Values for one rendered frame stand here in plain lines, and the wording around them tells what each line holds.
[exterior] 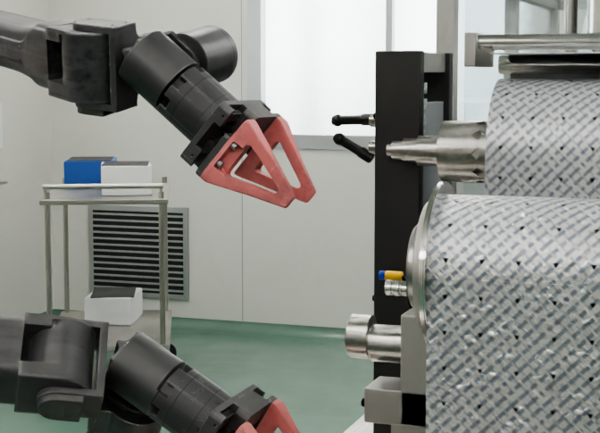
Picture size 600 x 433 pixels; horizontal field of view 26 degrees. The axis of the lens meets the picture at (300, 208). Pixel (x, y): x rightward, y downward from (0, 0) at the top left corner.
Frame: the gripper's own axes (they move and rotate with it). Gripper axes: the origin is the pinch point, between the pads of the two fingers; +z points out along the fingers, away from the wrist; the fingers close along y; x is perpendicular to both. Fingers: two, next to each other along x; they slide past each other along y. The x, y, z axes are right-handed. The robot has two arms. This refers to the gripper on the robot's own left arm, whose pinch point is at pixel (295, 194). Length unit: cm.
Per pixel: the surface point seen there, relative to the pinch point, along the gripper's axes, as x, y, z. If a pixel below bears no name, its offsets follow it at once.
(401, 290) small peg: 0.4, 1.4, 13.0
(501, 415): 0.0, 7.5, 26.1
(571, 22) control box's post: 25, -53, 3
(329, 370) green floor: -188, -479, -30
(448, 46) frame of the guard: 8, -95, -15
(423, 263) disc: 5.3, 8.4, 13.5
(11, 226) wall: -265, -510, -215
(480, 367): 1.9, 7.5, 22.4
